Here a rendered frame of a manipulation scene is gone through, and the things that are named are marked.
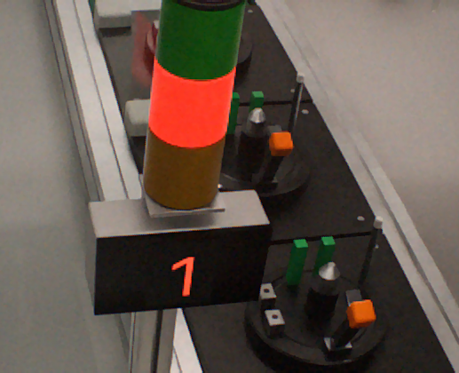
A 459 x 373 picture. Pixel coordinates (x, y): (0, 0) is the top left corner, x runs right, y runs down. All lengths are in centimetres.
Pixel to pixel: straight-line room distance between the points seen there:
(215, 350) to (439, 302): 26
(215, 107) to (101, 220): 12
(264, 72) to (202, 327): 46
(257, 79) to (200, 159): 70
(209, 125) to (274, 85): 71
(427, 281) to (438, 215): 26
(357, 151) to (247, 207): 57
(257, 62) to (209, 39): 78
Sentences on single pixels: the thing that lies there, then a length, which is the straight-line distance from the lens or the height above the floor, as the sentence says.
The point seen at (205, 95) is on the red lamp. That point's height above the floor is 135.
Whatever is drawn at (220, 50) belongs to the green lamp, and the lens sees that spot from 65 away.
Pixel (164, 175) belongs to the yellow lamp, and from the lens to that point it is 70.
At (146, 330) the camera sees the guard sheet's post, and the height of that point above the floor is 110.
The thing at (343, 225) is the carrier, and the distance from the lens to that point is 119.
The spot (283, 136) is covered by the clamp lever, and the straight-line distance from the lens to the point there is 112.
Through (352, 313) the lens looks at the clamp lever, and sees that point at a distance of 95.
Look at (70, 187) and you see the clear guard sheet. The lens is 76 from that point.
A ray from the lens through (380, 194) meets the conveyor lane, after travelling 126.
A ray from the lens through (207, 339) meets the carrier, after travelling 104.
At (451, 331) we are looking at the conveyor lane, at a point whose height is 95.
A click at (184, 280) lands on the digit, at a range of 76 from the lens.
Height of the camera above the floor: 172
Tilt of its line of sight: 38 degrees down
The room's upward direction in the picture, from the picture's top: 9 degrees clockwise
